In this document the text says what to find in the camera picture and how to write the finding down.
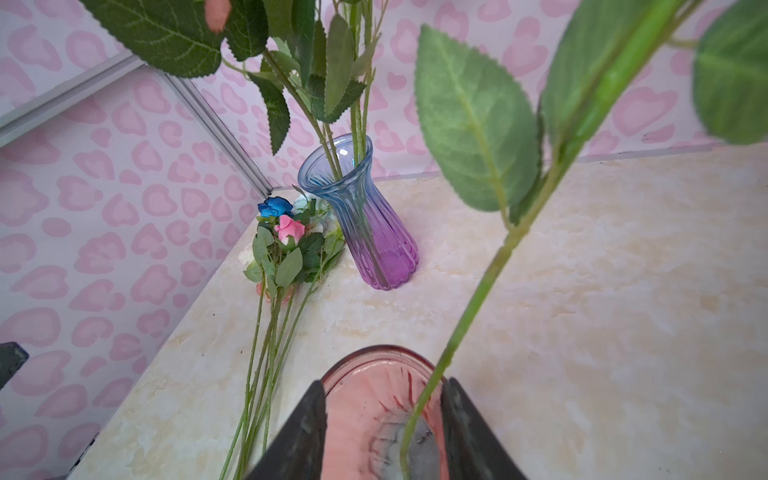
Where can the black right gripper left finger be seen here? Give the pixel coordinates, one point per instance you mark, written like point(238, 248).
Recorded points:
point(297, 450)

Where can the flower bunch on table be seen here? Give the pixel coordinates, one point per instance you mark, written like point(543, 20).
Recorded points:
point(289, 257)

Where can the blue flower stem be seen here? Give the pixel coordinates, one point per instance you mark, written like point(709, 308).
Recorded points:
point(275, 207)

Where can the aluminium frame post left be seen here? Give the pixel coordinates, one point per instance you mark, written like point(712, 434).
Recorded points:
point(202, 111)

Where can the aluminium diagonal frame bar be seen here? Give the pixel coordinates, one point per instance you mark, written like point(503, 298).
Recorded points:
point(39, 110)

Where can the green leafy flower stem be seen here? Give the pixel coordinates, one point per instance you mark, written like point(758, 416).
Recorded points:
point(620, 330)

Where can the purple blue glass vase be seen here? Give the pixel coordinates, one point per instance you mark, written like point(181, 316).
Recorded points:
point(383, 250)

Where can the pink double rose stem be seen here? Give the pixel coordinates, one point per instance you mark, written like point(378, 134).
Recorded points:
point(261, 40)

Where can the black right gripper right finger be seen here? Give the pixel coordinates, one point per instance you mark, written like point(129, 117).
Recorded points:
point(473, 451)

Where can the pale blue white rose stem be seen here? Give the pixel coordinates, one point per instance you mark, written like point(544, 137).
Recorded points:
point(340, 72)

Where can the red grey glass vase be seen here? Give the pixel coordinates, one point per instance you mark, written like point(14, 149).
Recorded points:
point(370, 395)

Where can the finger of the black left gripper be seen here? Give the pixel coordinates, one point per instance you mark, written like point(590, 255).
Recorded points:
point(12, 358)

